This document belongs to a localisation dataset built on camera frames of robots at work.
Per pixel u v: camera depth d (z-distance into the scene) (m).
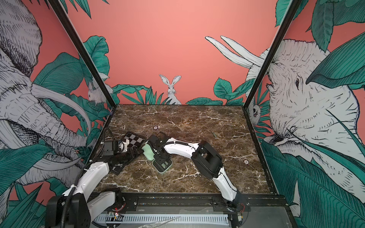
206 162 0.52
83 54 0.87
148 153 0.88
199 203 0.76
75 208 0.40
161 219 0.70
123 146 0.75
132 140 0.95
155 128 1.07
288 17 0.73
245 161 0.90
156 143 0.71
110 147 0.67
